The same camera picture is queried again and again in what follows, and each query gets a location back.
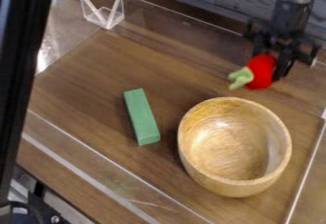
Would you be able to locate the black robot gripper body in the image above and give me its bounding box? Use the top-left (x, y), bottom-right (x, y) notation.
top-left (243, 19), bottom-right (320, 67)

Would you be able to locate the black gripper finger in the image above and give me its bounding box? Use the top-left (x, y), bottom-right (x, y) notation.
top-left (272, 46), bottom-right (297, 82)
top-left (252, 36), bottom-right (265, 56)

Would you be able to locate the red plush strawberry toy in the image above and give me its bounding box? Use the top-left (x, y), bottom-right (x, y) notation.
top-left (228, 53), bottom-right (276, 91)

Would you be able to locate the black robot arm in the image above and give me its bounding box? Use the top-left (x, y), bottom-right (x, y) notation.
top-left (243, 0), bottom-right (320, 82)

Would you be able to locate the light wooden bowl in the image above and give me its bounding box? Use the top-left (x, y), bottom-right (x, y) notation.
top-left (176, 97), bottom-right (291, 197)

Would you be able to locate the green rectangular block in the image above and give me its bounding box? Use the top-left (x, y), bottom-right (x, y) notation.
top-left (122, 89), bottom-right (160, 146)

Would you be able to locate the clear acrylic corner bracket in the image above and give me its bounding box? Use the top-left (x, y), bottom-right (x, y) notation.
top-left (80, 0), bottom-right (124, 30)

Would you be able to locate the clear acrylic tray wall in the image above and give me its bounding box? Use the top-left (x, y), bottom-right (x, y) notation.
top-left (17, 0), bottom-right (326, 224)

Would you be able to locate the black clamp mount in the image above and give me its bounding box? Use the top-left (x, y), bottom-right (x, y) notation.
top-left (0, 183), bottom-right (70, 224)

